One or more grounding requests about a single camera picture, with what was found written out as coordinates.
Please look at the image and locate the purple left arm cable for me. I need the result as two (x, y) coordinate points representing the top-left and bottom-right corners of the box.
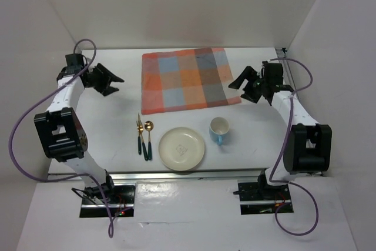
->
(8, 38), (118, 239)

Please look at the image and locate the gold spoon green handle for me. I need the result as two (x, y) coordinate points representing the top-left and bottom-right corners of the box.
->
(144, 121), (154, 160)

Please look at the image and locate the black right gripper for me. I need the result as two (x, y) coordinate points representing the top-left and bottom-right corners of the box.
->
(229, 66), (268, 104)

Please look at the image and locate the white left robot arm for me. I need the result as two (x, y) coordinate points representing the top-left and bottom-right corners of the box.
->
(33, 53), (124, 203)

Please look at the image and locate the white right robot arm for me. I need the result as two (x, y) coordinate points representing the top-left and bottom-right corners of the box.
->
(229, 59), (333, 199)

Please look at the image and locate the cream round plate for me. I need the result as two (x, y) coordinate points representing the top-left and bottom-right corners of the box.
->
(158, 127), (205, 172)

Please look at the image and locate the orange blue checkered cloth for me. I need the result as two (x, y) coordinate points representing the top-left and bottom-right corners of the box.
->
(141, 48), (241, 115)

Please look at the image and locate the aluminium front rail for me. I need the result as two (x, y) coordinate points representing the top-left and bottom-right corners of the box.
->
(46, 168), (324, 182)

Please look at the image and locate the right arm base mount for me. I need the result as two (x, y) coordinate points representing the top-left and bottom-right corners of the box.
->
(233, 182), (294, 215)

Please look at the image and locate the aluminium rail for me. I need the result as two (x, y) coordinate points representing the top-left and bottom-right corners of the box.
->
(275, 48), (297, 89)
(46, 168), (324, 182)

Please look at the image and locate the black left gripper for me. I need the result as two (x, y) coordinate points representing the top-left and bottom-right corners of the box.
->
(85, 63), (123, 97)

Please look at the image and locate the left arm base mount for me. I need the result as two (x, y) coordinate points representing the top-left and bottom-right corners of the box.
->
(71, 183), (136, 218)

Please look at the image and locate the light blue mug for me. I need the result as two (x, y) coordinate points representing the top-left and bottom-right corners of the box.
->
(209, 117), (230, 146)

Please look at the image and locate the aluminium right side rail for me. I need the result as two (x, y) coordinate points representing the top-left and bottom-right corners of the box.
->
(275, 48), (297, 89)

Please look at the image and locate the gold fork green handle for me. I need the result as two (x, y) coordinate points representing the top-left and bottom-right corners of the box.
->
(136, 115), (143, 155)

